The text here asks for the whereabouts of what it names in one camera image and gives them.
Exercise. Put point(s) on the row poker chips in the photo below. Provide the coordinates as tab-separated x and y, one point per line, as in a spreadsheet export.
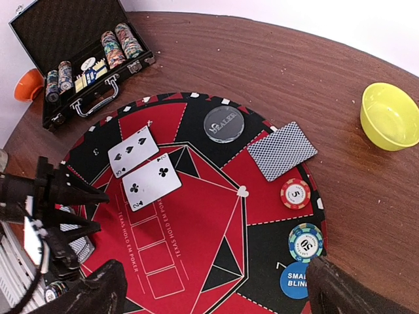
120	45
65	79
52	89

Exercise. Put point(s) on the bottom row poker chips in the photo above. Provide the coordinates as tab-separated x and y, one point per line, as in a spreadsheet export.
52	89

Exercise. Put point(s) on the top row poker chips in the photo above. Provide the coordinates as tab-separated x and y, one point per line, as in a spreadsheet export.
120	45

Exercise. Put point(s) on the aluminium front rail frame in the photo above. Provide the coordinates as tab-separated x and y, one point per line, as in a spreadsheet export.
17	269

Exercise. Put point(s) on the white dealer button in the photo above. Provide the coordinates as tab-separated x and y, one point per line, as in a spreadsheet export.
88	63

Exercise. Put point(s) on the black poker chip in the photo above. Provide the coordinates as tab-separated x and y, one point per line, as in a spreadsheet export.
55	290

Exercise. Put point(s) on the blue texas holdem card box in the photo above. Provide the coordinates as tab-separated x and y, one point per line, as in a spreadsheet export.
90	76

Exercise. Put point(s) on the red five poker chip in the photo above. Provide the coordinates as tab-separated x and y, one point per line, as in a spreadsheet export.
295	194

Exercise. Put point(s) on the middle row poker chips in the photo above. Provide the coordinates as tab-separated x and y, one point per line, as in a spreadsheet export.
65	79

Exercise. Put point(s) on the two of clubs card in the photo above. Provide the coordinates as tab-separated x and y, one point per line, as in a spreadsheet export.
150	182

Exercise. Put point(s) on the grey playing card deck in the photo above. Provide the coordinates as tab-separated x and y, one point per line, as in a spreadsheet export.
82	246

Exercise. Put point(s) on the three of spades card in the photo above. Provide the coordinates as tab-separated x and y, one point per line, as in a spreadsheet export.
132	151

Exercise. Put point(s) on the orange plastic bowl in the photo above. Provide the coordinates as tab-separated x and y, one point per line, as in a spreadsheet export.
29	86

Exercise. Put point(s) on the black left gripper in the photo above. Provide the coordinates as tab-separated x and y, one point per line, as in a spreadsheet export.
24	199

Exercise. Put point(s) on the black poker chip case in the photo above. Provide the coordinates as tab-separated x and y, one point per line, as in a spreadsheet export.
56	31

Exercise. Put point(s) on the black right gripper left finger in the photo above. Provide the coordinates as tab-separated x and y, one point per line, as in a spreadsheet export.
104	291

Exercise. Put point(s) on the green plastic bowl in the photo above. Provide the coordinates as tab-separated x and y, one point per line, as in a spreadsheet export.
389	117

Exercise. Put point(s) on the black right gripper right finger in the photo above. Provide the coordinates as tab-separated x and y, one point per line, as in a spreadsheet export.
331	290

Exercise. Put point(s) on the blue small blind button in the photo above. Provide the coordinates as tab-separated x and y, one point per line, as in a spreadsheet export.
293	281

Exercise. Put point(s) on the round red black poker mat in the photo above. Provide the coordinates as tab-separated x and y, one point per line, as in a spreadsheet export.
219	243

